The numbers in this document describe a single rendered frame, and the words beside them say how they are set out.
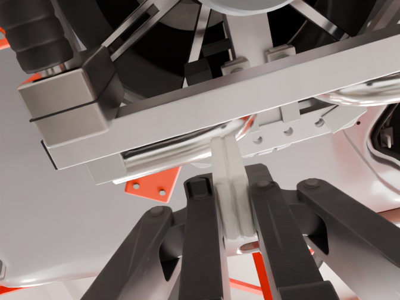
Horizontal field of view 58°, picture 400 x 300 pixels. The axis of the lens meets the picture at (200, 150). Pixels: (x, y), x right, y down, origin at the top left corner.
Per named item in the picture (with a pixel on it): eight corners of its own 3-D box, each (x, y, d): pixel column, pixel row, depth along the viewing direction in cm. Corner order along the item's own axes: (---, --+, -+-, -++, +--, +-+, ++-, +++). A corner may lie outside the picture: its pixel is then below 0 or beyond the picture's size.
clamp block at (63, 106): (53, 59, 32) (78, 112, 35) (11, 88, 24) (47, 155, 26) (106, 42, 32) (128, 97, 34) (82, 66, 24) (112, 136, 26)
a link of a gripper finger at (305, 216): (255, 212, 14) (333, 199, 14) (241, 165, 19) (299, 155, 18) (260, 246, 14) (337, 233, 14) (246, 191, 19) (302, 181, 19)
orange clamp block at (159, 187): (143, 121, 57) (129, 169, 61) (138, 142, 50) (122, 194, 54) (185, 134, 58) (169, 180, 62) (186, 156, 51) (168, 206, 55)
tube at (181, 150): (116, 93, 48) (144, 161, 52) (83, 161, 30) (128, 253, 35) (246, 53, 46) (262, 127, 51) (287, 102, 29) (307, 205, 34)
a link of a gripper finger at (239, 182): (230, 181, 15) (247, 178, 15) (222, 134, 22) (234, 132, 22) (241, 241, 16) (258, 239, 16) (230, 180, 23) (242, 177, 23)
